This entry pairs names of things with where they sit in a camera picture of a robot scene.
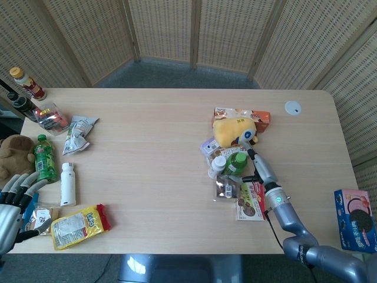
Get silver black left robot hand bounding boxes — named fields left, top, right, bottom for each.
left=0, top=172, right=54, bottom=256

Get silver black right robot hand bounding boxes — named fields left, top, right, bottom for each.
left=229, top=140, right=279, bottom=186

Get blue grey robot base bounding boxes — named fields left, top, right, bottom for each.
left=117, top=254, right=245, bottom=283

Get thin blue box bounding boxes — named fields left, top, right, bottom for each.
left=21, top=193, right=40, bottom=231

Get red green cookie box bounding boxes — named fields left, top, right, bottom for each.
left=235, top=180, right=267, bottom=222

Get beige printed snack pack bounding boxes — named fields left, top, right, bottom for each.
left=205, top=143, right=253, bottom=166

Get brown white snack packet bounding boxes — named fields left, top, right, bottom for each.
left=25, top=206, right=60, bottom=236

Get silver brown foil packet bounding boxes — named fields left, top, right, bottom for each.
left=212, top=174, right=241, bottom=203

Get small white pill bottle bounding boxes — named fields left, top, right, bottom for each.
left=208, top=155, right=228, bottom=179

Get yellow plush toy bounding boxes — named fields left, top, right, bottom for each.
left=213, top=117, right=260, bottom=149

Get orange snack box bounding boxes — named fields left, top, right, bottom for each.
left=212, top=107, right=272, bottom=133

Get purple small packet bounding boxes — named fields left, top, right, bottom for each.
left=200, top=137, right=220, bottom=157

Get brown plush toy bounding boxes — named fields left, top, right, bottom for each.
left=0, top=134, right=37, bottom=185

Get white round lid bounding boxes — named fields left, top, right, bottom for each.
left=284, top=100, right=303, bottom=116

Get yellow red snack bag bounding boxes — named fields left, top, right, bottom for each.
left=50, top=203, right=112, bottom=251

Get white plastic bottle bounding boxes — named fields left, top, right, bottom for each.
left=59, top=162, right=77, bottom=207

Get green tea bottle yellow label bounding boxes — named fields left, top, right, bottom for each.
left=33, top=134, right=58, bottom=184

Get blue oreo cookie box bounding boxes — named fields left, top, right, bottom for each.
left=333, top=188, right=377, bottom=254

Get clear snack bag orange contents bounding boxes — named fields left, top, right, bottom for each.
left=32, top=101, right=70, bottom=137

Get silver green snack bag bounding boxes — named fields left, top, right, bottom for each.
left=62, top=115, right=100, bottom=156

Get bamboo folding screen panel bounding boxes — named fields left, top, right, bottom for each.
left=0, top=0, right=92, bottom=98
left=249, top=0, right=377, bottom=89
left=316, top=28, right=377, bottom=192
left=194, top=0, right=286, bottom=74
left=41, top=0, right=141, bottom=86
left=123, top=0, right=197, bottom=69

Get dark glass bottle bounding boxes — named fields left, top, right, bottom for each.
left=7, top=91, right=41, bottom=122

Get milk tea bottle yellow cap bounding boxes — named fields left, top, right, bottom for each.
left=8, top=67, right=48, bottom=101

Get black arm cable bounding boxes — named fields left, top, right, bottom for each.
left=263, top=208, right=315, bottom=269

